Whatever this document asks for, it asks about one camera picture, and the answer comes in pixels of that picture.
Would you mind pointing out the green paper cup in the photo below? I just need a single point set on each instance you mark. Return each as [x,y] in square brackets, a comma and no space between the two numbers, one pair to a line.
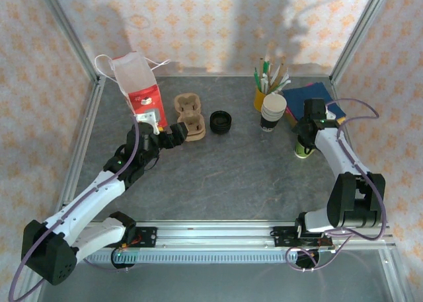
[302,154]

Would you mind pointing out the stack of cardboard cup carriers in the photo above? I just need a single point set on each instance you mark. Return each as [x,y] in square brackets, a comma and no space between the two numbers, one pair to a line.
[190,105]

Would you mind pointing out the red white paper bag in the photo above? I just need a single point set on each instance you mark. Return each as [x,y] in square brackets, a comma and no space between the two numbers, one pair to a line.
[145,98]

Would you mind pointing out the stack of black cup lids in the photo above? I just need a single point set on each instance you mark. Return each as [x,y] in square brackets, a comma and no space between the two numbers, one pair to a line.
[220,123]

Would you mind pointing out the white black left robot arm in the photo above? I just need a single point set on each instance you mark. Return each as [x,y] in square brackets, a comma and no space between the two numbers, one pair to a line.
[86,196]

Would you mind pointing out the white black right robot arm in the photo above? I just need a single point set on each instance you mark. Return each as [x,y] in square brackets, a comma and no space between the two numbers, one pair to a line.
[340,160]

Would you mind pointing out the blue napkin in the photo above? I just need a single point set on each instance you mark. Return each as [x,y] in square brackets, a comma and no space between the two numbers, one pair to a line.
[297,97]

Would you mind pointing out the stack of paper cups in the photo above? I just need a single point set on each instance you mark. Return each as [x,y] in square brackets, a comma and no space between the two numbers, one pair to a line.
[272,105]

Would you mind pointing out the white wrapped straw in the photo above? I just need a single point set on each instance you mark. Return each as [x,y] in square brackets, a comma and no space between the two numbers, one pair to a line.
[285,84]
[284,77]

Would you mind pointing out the yellow metal bucket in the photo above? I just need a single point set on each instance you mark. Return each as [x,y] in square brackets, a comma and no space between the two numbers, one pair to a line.
[259,98]

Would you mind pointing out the brown paper straw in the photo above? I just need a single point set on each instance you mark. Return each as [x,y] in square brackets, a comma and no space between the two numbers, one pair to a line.
[281,69]
[271,69]

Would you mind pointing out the green straw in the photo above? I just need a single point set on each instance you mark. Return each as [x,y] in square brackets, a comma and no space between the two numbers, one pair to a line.
[256,79]
[266,72]

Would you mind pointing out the thin tan paper straw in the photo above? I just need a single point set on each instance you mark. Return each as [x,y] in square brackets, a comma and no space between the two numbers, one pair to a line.
[261,67]

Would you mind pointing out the aluminium side rail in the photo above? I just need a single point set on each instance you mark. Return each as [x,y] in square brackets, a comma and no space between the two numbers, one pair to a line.
[360,143]
[94,100]

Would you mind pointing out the aluminium corner post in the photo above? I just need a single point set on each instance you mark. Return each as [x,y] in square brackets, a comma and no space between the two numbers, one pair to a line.
[357,34]
[66,31]

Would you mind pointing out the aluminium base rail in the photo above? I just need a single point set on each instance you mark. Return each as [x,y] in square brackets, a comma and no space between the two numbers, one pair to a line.
[215,232]

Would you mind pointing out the aluminium frame leg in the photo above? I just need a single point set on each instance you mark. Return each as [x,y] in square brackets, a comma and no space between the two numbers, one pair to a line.
[393,275]

